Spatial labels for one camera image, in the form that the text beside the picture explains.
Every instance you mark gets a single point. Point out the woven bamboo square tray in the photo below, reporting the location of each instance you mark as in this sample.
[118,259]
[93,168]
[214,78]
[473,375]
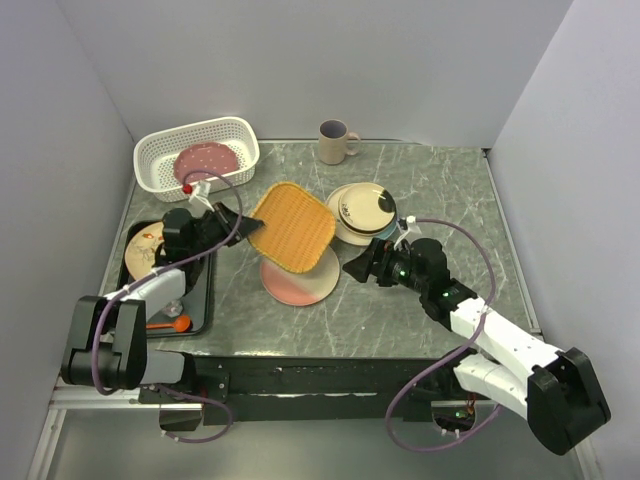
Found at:
[297,230]

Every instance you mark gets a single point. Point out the large cream and blue plate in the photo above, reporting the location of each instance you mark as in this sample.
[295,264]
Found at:
[347,235]

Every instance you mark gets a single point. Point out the aluminium rail frame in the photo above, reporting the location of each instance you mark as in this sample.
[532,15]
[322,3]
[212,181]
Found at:
[88,436]

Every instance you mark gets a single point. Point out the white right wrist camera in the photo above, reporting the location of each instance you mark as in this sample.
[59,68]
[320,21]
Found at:
[409,232]

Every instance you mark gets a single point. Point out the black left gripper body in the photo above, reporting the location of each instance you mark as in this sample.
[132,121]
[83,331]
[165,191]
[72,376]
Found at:
[208,233]

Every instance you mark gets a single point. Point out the clear glass cup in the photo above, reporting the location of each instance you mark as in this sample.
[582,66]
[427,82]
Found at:
[173,309]

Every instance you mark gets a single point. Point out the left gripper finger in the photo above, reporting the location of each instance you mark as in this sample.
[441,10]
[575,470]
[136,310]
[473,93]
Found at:
[244,228]
[226,219]

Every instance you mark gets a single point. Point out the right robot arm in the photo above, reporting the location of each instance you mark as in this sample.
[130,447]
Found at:
[557,392]

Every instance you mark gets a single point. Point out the beige ceramic mug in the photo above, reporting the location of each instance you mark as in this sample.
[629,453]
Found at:
[336,142]

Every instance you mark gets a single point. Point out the black rectangular tray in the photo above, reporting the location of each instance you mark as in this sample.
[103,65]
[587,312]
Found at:
[196,303]

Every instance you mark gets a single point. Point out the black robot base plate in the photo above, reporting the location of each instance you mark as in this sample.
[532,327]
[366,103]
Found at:
[255,388]

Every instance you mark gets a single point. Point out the cream and pink plate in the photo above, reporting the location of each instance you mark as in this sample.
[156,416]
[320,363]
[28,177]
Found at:
[302,289]

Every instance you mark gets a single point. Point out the orange plastic spoon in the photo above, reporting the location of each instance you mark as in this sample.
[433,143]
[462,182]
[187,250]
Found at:
[180,324]

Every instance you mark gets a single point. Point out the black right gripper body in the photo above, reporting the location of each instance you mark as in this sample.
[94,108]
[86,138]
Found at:
[396,268]

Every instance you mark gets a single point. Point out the beige bird pattern plate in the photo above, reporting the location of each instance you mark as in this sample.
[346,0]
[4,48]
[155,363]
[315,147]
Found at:
[139,255]

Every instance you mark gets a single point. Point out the white perforated plastic bin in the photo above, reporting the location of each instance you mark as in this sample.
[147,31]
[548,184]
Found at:
[154,154]

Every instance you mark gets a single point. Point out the pink dotted scalloped plate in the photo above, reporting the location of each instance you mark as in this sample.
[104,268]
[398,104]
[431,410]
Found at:
[195,162]

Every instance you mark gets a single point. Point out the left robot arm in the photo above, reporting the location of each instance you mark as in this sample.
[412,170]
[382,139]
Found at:
[107,343]

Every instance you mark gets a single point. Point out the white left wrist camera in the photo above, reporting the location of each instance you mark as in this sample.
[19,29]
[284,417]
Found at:
[198,193]

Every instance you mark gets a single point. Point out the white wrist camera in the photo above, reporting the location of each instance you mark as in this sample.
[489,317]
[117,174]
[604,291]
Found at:
[198,193]
[409,232]

